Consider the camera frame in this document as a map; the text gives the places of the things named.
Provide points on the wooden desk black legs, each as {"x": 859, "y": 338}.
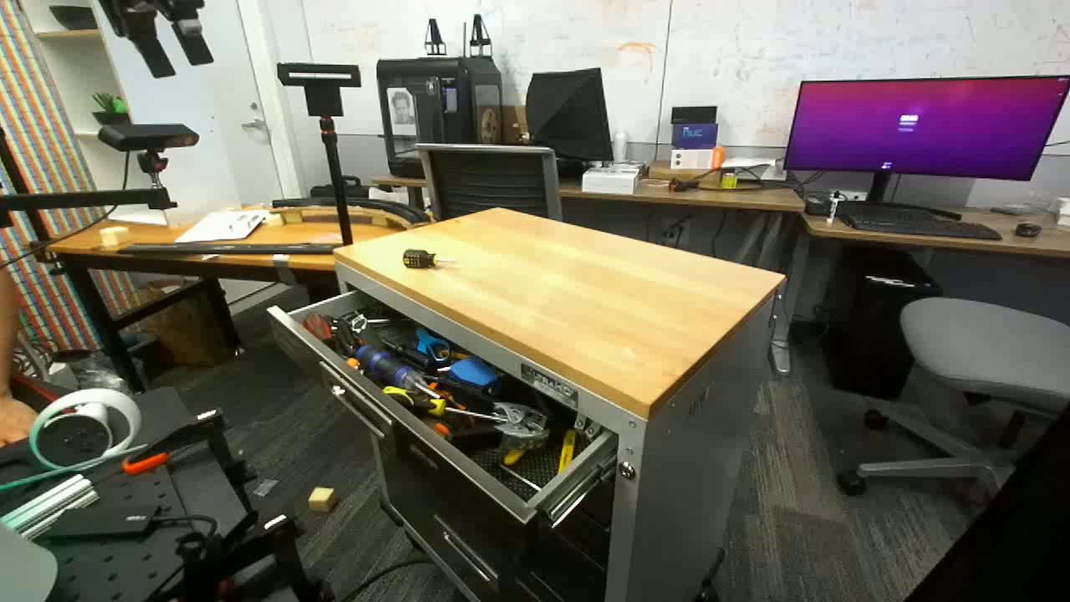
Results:
{"x": 145, "y": 239}

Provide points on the wide monitor purple screen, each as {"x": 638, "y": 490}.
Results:
{"x": 924, "y": 123}

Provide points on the black tilted monitor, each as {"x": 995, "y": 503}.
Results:
{"x": 568, "y": 111}

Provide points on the grey tool cabinet wood top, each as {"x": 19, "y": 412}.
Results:
{"x": 579, "y": 301}

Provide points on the black camera on pole stand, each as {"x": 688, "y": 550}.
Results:
{"x": 320, "y": 73}

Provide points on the orange grey Craftsman screwdriver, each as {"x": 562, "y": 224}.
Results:
{"x": 320, "y": 325}

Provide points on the black mesh office chair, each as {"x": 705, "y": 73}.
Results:
{"x": 488, "y": 177}

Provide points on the black bin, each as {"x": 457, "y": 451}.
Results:
{"x": 879, "y": 323}

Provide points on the long wooden desk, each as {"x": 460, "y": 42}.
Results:
{"x": 689, "y": 198}

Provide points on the black 3D printer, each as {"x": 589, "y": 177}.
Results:
{"x": 435, "y": 111}

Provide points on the white paper sheet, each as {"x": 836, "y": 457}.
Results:
{"x": 221, "y": 224}

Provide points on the black computer mouse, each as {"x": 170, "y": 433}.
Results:
{"x": 1027, "y": 230}

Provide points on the grey office chair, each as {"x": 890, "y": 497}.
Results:
{"x": 987, "y": 352}

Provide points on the black breadboard table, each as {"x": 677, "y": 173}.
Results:
{"x": 134, "y": 503}

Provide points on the grey metal tool drawer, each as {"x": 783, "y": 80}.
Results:
{"x": 323, "y": 362}

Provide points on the white tape roll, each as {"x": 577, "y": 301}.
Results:
{"x": 85, "y": 429}

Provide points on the black horizontal beam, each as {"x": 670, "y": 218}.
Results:
{"x": 87, "y": 200}

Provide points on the white shelf unit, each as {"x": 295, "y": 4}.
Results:
{"x": 78, "y": 79}

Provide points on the black camera on clamp mount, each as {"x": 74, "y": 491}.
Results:
{"x": 145, "y": 136}

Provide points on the small yellow ball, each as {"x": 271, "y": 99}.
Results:
{"x": 727, "y": 177}

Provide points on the black keyboard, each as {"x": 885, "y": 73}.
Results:
{"x": 922, "y": 221}

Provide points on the brown cardboard box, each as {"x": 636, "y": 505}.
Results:
{"x": 185, "y": 323}

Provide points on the blue box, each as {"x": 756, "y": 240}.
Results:
{"x": 693, "y": 129}

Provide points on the small yellow block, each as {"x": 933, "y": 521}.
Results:
{"x": 323, "y": 500}

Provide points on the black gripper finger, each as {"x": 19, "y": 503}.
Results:
{"x": 190, "y": 31}
{"x": 138, "y": 35}

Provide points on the stubby black yellow screwdriver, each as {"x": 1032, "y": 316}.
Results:
{"x": 420, "y": 258}

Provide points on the blue plastic block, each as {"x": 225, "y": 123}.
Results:
{"x": 471, "y": 371}

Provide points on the white box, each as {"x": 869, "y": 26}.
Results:
{"x": 608, "y": 177}

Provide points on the grey pliers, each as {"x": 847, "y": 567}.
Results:
{"x": 513, "y": 423}

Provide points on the small green plant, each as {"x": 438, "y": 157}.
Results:
{"x": 111, "y": 107}

